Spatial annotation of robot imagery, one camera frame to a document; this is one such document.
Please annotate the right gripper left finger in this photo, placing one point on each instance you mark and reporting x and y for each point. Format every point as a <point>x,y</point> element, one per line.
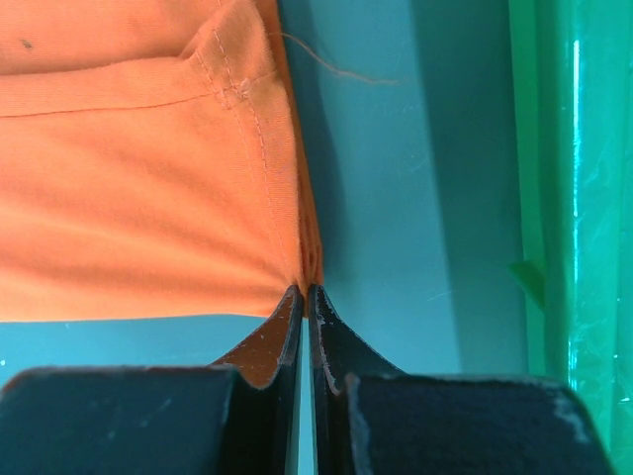
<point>234,416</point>

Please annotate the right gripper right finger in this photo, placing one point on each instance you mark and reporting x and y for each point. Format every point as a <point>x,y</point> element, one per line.
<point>373,418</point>

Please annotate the orange t shirt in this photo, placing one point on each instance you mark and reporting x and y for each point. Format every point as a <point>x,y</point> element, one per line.
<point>152,162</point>

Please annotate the green plastic tray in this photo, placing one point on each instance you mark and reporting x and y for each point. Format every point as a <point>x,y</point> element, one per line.
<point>572,78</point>

